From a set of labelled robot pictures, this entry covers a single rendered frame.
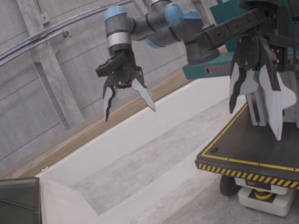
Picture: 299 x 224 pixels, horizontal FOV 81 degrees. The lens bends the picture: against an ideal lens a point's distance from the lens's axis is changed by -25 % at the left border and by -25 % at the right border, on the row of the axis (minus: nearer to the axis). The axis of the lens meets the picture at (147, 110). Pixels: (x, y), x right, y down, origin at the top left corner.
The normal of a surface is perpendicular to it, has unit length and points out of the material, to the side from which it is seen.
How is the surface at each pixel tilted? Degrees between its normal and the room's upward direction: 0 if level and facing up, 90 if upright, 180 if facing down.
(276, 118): 67
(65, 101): 90
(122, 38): 75
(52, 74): 90
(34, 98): 90
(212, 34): 87
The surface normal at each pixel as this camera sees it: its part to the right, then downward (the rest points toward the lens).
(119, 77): -0.44, 0.02
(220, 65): -0.73, 0.48
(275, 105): -0.68, 0.10
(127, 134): 0.38, 0.13
